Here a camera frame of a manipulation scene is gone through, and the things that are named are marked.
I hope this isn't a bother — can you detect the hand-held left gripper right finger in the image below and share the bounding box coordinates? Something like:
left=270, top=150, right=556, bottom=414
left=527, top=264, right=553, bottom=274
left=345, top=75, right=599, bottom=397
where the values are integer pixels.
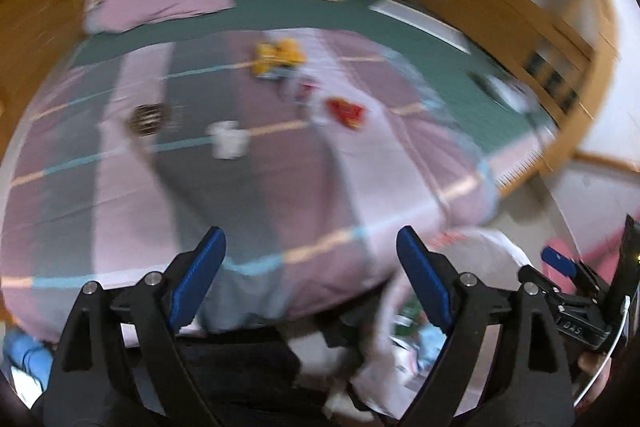
left=396, top=226, right=576, bottom=427

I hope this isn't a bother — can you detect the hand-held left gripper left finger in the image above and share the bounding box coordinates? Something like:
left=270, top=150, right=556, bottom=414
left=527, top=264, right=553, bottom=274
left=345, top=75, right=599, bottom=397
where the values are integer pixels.
left=44, top=227, right=228, bottom=427

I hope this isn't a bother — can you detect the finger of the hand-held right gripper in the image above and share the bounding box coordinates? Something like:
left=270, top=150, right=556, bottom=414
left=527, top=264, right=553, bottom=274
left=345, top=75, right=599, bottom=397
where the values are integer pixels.
left=542, top=246, right=608, bottom=292

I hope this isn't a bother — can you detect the white plastic bag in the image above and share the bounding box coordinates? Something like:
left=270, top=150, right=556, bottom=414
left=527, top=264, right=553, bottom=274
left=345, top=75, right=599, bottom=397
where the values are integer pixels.
left=350, top=227, right=533, bottom=423

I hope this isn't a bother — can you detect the person's right hand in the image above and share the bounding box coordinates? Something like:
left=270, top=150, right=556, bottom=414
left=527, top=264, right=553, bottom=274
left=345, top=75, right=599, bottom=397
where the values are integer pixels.
left=579, top=352, right=613, bottom=400

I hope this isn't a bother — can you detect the pink floor mat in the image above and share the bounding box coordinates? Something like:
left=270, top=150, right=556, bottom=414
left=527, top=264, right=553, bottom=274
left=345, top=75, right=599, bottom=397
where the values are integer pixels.
left=545, top=234, right=626, bottom=279

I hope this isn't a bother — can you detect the pink grey striped blanket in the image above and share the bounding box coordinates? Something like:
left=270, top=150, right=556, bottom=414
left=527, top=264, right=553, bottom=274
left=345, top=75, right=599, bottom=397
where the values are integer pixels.
left=0, top=27, right=501, bottom=343

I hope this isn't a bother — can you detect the white crumpled tissue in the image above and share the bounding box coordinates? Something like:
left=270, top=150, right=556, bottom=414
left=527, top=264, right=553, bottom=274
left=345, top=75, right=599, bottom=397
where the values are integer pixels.
left=207, top=121, right=249, bottom=160

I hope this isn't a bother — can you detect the white and dark object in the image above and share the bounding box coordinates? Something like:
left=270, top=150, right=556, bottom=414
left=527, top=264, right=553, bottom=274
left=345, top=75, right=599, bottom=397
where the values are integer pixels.
left=470, top=72, right=543, bottom=114

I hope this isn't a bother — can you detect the red wrapper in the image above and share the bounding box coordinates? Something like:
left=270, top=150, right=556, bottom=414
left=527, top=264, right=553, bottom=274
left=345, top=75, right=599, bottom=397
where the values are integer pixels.
left=326, top=98, right=366, bottom=130

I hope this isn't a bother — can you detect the light blue fabric item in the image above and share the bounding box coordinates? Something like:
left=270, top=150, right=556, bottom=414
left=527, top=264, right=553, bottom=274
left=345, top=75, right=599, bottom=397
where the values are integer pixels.
left=2, top=327, right=53, bottom=388

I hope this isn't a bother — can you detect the yellow crumpled wrapper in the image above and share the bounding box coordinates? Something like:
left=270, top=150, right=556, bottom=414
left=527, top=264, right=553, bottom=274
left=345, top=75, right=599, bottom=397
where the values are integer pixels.
left=252, top=39, right=307, bottom=80

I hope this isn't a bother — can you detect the white flat board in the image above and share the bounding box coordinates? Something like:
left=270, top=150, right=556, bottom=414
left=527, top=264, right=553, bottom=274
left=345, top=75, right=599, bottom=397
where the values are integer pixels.
left=370, top=0, right=471, bottom=55

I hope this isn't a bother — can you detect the green bed sheet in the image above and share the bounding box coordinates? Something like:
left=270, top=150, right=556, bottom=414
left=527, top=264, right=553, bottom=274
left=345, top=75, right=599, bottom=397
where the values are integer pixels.
left=65, top=0, right=556, bottom=158

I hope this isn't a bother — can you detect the white cable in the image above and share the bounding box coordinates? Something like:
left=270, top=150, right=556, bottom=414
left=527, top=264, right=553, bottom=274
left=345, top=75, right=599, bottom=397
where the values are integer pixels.
left=574, top=297, right=632, bottom=408

